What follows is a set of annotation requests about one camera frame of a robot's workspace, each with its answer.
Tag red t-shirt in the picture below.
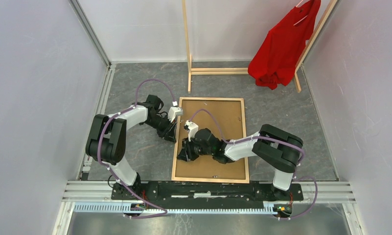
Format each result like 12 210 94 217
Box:
248 0 321 90

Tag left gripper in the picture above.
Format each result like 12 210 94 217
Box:
143 115 177 144

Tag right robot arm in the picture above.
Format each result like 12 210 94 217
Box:
177 121 304 200

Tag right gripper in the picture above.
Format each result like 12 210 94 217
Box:
176 135 213 163

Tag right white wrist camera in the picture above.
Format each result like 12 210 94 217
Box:
184 120 199 141

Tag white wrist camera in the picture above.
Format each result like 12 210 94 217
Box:
167 101 184 123
184 120 199 141

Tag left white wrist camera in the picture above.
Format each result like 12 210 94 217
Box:
167 101 184 123

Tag aluminium rail frame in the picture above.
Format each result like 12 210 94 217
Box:
53 181 364 235

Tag wooden picture frame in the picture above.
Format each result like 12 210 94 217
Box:
171 96 250 184

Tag brown backing board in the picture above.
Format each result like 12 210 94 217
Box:
175 100 247 180

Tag white clothes hanger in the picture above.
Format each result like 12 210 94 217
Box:
293 0 315 26

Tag wooden clothes rack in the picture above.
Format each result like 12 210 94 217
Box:
181 0 339 93

